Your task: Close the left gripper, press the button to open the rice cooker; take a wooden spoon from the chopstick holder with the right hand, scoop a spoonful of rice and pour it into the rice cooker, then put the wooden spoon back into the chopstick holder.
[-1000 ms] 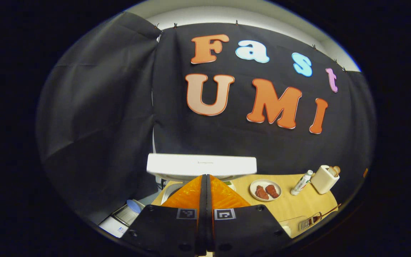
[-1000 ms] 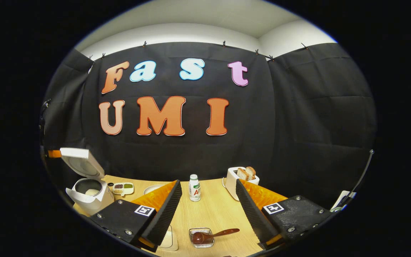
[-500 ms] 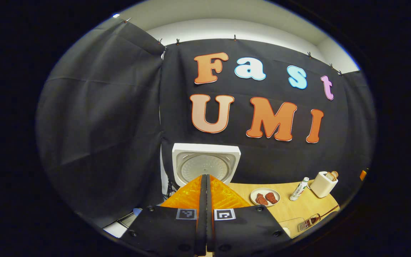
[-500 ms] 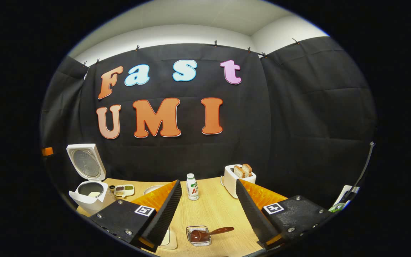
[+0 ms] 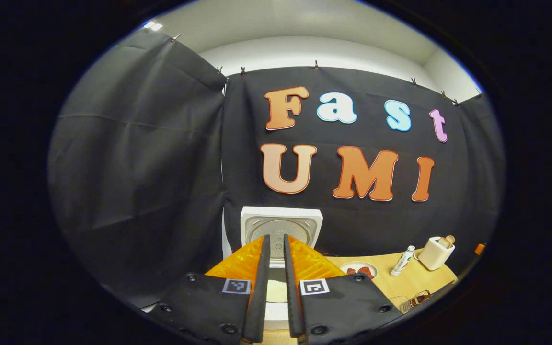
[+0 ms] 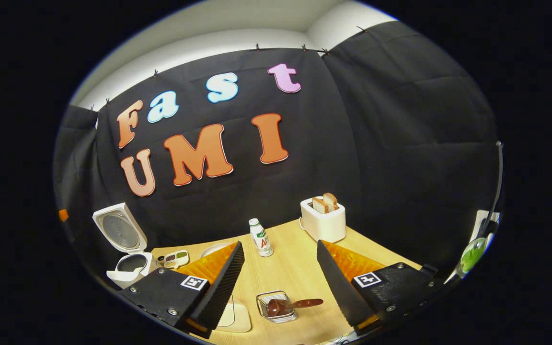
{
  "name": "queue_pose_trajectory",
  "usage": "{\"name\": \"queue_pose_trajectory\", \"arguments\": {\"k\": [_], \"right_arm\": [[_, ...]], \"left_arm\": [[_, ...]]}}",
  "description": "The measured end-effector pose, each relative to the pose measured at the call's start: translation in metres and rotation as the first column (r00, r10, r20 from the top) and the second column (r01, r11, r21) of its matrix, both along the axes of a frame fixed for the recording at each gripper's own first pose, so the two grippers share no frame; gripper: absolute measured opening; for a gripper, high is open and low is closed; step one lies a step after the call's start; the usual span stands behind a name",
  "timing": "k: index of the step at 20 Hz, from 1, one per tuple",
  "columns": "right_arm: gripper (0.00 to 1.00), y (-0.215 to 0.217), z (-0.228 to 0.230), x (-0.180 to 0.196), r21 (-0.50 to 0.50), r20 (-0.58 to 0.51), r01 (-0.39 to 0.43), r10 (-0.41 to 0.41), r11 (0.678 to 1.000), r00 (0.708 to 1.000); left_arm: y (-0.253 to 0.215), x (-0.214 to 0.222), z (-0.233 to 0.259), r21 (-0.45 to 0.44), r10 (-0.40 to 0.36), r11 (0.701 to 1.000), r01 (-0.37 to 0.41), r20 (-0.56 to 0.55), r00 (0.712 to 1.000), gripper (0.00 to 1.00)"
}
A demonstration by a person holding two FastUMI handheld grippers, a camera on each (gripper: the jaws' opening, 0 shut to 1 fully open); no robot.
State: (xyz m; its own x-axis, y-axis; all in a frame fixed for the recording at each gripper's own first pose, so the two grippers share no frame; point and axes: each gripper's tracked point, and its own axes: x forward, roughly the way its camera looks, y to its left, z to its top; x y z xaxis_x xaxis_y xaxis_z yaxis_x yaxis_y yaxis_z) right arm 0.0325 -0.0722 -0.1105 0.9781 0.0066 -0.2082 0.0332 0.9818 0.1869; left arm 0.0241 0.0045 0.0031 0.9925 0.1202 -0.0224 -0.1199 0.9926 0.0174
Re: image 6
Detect white divided seasoning dish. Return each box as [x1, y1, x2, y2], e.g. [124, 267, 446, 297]
[157, 250, 190, 269]

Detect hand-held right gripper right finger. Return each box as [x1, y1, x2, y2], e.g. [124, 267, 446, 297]
[317, 240, 445, 336]

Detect cream toaster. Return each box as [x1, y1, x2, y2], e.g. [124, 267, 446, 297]
[300, 196, 346, 243]

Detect white panel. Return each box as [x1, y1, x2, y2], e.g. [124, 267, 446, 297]
[470, 209, 500, 240]

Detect metal wire chopstick holder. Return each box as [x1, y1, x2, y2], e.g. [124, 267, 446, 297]
[256, 291, 299, 324]

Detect clear plastic tray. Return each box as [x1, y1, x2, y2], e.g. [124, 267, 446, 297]
[216, 295, 252, 333]

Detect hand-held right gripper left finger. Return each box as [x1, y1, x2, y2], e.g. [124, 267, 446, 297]
[120, 241, 246, 339]

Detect white rice cooker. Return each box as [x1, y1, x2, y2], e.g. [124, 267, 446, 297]
[92, 203, 156, 289]

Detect white round plate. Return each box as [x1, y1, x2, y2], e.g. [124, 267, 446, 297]
[200, 242, 233, 259]

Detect white drink bottle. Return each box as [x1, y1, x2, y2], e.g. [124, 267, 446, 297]
[249, 218, 274, 257]

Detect brown wooden spoon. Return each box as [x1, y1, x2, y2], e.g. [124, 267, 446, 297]
[266, 298, 324, 318]

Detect green round object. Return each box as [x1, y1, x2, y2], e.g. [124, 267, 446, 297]
[460, 238, 487, 274]

